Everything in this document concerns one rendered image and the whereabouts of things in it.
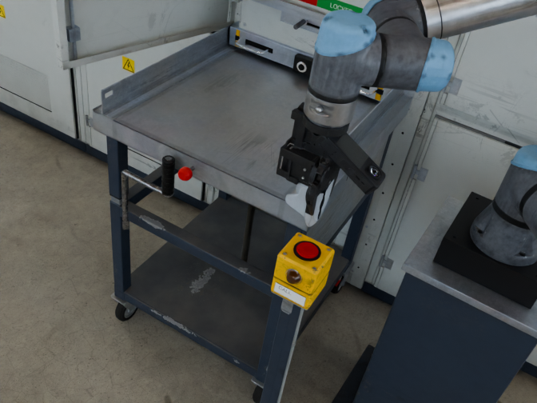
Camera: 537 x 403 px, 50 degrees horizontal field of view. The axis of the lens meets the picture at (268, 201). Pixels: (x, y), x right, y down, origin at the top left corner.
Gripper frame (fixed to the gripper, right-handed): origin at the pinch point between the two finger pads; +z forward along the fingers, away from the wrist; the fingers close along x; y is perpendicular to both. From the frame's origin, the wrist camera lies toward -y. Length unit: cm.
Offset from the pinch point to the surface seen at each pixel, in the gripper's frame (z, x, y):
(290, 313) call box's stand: 22.0, 2.1, -0.4
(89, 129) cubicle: 82, -81, 140
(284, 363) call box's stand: 37.5, 1.9, -1.8
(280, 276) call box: 11.8, 4.2, 2.4
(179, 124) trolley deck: 15, -27, 50
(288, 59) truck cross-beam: 12, -73, 45
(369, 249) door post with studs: 77, -86, 7
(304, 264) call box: 7.0, 3.3, -1.3
